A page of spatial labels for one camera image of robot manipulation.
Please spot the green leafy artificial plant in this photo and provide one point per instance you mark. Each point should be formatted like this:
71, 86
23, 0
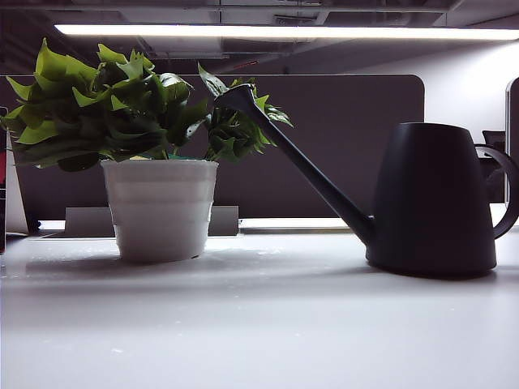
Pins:
81, 105

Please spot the long ceiling light strip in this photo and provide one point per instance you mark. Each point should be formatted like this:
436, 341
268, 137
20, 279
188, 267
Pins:
243, 31

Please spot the white ribbed plant pot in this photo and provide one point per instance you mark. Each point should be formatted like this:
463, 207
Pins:
162, 210

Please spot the dark grey desk divider panel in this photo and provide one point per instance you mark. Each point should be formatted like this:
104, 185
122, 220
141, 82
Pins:
332, 133

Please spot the black mesh office chair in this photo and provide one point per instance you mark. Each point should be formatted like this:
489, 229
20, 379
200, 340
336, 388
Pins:
494, 138

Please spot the white leaning board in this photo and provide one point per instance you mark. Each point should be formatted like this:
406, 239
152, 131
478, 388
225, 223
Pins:
16, 194

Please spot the grey metal divider bracket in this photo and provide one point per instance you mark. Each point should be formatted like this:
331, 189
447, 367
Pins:
87, 221

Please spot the dark grey watering can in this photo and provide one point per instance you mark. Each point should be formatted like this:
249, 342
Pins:
430, 194

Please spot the ceiling air vent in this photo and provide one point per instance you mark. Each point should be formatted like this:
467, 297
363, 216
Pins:
296, 19

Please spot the grey divider panel white edge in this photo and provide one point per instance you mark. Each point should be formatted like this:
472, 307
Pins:
513, 113

